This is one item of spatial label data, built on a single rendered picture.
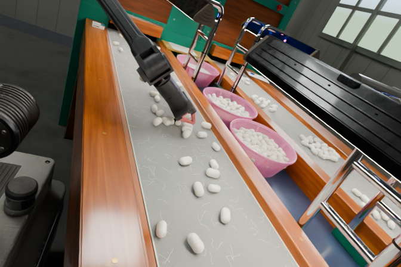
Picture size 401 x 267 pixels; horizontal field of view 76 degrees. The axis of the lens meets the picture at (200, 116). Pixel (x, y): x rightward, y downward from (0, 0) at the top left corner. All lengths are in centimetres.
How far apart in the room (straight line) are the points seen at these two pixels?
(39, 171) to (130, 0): 109
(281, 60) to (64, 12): 305
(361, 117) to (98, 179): 45
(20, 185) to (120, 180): 33
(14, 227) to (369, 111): 80
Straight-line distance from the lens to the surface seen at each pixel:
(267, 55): 57
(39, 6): 348
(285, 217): 68
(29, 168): 97
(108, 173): 55
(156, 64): 70
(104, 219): 48
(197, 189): 61
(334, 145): 138
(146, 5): 169
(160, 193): 58
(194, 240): 51
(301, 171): 103
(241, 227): 62
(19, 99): 69
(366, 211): 88
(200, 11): 92
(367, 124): 41
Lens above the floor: 114
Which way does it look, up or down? 24 degrees down
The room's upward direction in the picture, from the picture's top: 25 degrees clockwise
